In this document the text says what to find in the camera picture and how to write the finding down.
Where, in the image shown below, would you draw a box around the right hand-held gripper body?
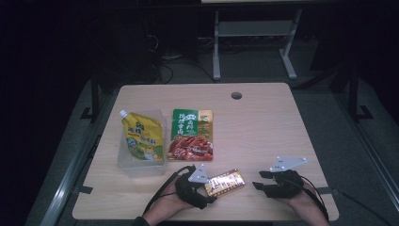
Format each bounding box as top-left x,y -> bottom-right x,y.
264,156 -> 309,200

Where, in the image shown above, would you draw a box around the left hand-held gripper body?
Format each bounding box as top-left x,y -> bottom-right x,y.
174,163 -> 217,211

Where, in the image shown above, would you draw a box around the small brown snack packet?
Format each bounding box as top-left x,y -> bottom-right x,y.
204,169 -> 247,198

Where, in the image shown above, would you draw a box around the green and red food packet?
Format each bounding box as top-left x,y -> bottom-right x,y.
167,108 -> 215,162

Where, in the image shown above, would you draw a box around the clear plastic container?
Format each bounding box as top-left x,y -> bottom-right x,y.
116,108 -> 168,178

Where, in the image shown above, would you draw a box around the yellow spout pouch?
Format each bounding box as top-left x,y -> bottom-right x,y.
118,108 -> 166,162

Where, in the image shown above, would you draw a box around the person's right hand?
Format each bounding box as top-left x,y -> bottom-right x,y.
281,180 -> 318,211

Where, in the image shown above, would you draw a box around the person's left hand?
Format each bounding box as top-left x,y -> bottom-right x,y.
142,180 -> 196,226

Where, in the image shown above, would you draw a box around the black metal stand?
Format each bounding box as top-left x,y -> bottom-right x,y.
79,70 -> 102,123
347,65 -> 375,123

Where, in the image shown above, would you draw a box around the left hand-held gripper cable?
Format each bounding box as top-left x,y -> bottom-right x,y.
142,165 -> 197,216

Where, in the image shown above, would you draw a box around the grey strap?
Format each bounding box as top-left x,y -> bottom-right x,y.
73,186 -> 94,195
315,186 -> 342,196

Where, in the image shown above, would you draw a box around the thin black floor cable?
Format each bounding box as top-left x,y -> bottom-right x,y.
339,191 -> 394,226

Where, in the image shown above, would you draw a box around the metal frame rail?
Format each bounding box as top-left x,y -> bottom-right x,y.
39,93 -> 117,226
335,92 -> 399,203

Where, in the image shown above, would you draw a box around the black floor cables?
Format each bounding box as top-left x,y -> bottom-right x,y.
150,34 -> 218,85

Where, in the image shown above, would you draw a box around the white metal table frame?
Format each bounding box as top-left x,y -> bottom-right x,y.
212,8 -> 304,81

